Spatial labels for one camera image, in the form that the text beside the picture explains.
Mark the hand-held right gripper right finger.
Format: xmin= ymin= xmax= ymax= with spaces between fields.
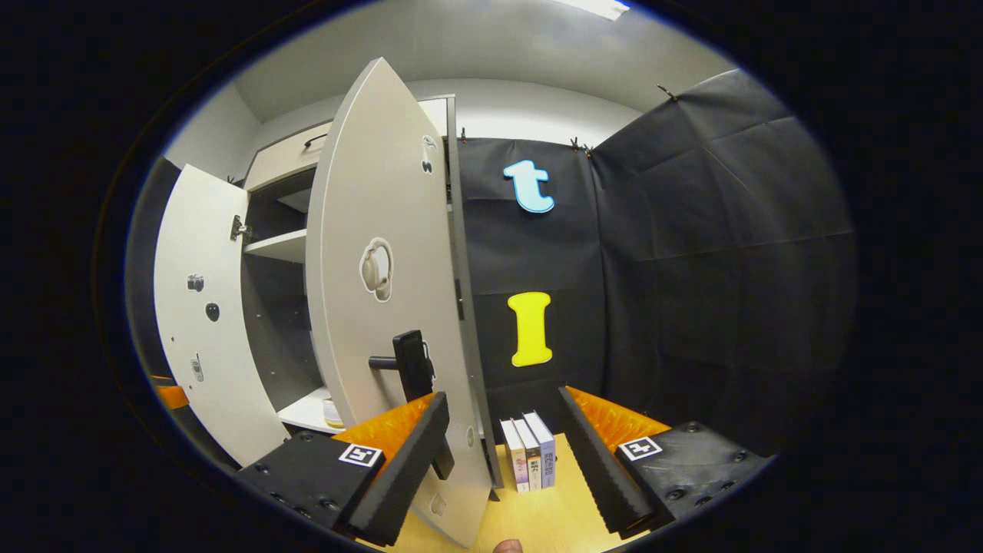
xmin=557 ymin=386 xmax=773 ymax=538

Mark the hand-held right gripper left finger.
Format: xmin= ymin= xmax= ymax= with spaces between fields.
xmin=234 ymin=392 xmax=452 ymax=548

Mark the white shoe cabinet door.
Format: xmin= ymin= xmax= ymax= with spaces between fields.
xmin=154 ymin=164 xmax=291 ymax=468
xmin=305 ymin=56 xmax=496 ymax=550

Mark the white grey shoe cabinet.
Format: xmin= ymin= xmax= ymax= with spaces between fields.
xmin=154 ymin=56 xmax=505 ymax=550

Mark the white cabinet shelf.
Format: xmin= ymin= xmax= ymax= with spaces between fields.
xmin=243 ymin=228 xmax=309 ymax=265
xmin=276 ymin=386 xmax=346 ymax=435

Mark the beige cabinet drawer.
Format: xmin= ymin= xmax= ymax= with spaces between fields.
xmin=244 ymin=96 xmax=454 ymax=193

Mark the lavender book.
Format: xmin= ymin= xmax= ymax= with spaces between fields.
xmin=523 ymin=411 xmax=557 ymax=490

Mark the pink white book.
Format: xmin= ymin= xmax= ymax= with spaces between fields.
xmin=500 ymin=419 xmax=531 ymax=493

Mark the black backdrop cloth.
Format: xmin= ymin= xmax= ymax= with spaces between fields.
xmin=125 ymin=68 xmax=857 ymax=462

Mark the long ceiling light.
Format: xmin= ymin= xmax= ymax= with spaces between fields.
xmin=553 ymin=0 xmax=632 ymax=22

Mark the black door handle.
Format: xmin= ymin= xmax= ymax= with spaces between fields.
xmin=368 ymin=329 xmax=456 ymax=482

